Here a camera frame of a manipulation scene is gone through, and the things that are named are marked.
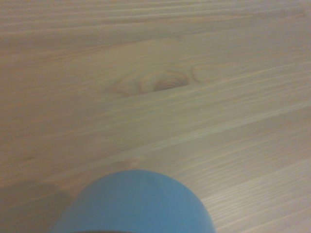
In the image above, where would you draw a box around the blue mug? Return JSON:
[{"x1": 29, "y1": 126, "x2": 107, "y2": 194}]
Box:
[{"x1": 50, "y1": 169, "x2": 218, "y2": 233}]

